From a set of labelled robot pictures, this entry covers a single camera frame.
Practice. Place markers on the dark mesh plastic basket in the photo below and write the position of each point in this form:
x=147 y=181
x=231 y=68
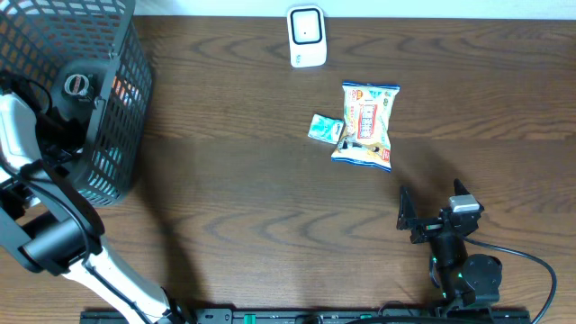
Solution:
x=45 y=41

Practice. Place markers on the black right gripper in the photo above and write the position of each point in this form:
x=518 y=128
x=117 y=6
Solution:
x=427 y=227

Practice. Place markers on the yellow snack bag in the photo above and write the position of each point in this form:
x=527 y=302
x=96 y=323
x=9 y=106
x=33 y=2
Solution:
x=367 y=111

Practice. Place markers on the round label dark packet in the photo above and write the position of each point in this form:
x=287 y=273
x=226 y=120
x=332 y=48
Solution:
x=79 y=87

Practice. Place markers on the green tissue pack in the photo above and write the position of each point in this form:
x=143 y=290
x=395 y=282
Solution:
x=325 y=129

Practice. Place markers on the white barcode scanner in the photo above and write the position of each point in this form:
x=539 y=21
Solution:
x=307 y=36

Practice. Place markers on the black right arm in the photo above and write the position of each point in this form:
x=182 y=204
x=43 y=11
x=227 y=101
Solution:
x=466 y=281

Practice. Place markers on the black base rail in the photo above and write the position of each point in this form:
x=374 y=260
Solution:
x=229 y=316

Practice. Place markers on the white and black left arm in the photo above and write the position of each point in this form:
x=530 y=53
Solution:
x=47 y=225

